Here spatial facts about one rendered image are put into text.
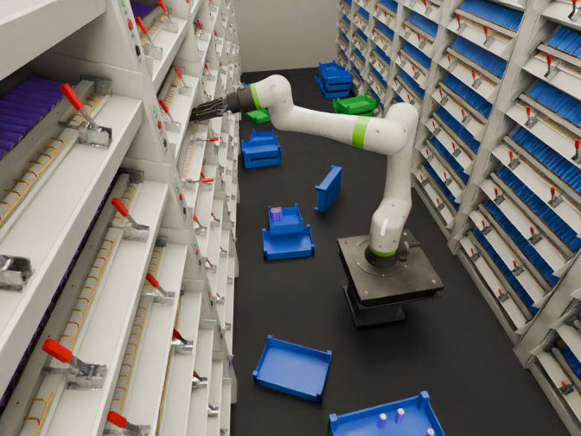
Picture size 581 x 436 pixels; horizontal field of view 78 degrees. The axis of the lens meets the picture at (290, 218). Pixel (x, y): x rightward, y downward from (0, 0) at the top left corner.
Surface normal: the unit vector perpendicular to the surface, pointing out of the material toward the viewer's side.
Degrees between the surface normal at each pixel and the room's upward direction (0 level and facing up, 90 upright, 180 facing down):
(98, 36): 90
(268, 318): 0
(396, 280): 2
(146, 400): 18
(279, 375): 0
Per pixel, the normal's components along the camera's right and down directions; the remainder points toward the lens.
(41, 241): 0.27, -0.76
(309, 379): -0.04, -0.77
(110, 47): 0.10, 0.64
